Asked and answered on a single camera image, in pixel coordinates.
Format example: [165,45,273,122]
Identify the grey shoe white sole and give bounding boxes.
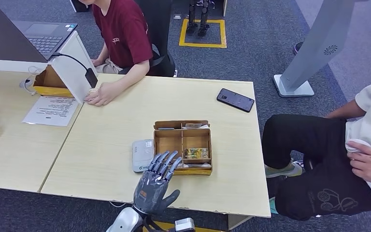
[265,161,303,179]

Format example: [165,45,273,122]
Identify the black office chair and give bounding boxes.
[134,0,176,77]

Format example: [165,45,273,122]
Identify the white table leg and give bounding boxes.
[228,214,253,231]

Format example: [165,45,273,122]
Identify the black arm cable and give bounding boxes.
[142,216,160,232]

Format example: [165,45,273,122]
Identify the grey white kiosk stand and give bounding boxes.
[272,0,371,98]

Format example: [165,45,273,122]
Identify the grey white card reader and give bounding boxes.
[131,139,155,174]

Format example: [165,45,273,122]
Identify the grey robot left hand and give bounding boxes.
[133,150,183,216]

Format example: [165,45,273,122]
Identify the white desk riser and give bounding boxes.
[0,30,99,105]

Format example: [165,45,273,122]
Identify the black humanoid robot legs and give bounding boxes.
[186,0,215,37]

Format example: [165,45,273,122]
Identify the pale grey card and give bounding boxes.
[179,162,212,169]

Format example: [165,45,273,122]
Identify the black smartphone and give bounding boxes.
[216,88,255,113]

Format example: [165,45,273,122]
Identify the dark grey laptop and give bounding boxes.
[0,0,78,63]

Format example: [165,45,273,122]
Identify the person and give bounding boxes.
[261,75,371,221]
[76,0,154,107]

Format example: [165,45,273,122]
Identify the wooden compartment organizer box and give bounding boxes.
[153,119,213,176]

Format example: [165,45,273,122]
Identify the yellow floor tape strip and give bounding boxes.
[142,221,225,232]

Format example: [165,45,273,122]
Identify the black laptop power adapter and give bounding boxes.
[51,52,99,88]

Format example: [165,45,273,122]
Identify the green gold printed card stack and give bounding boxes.
[183,147,209,160]

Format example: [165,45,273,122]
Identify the brown box yellow edge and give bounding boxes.
[32,65,75,98]

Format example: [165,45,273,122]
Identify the white printed card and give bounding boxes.
[184,123,210,130]

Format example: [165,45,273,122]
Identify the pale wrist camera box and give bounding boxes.
[175,217,196,232]

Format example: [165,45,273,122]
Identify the white coiled cable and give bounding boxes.
[19,65,45,96]

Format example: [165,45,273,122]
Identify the printed paper sheet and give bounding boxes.
[22,96,79,127]

